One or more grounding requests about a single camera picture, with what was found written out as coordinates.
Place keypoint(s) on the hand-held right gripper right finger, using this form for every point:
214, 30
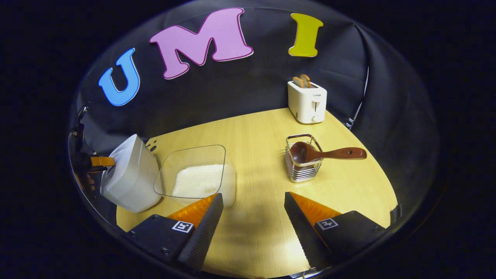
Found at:
300, 228

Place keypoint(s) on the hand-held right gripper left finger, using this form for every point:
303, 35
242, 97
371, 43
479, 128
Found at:
203, 228

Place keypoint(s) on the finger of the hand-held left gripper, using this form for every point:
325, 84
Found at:
101, 161

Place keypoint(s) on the white rice cooker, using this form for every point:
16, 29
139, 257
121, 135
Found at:
130, 174

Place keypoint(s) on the brown wooden spoon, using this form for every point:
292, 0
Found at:
333, 154

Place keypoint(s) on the clear plastic box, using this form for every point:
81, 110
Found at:
193, 155

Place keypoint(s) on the white toaster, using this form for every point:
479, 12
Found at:
306, 104

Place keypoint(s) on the black backdrop cloth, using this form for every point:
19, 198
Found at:
240, 89

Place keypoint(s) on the brown toast slice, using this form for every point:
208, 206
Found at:
306, 80
297, 82

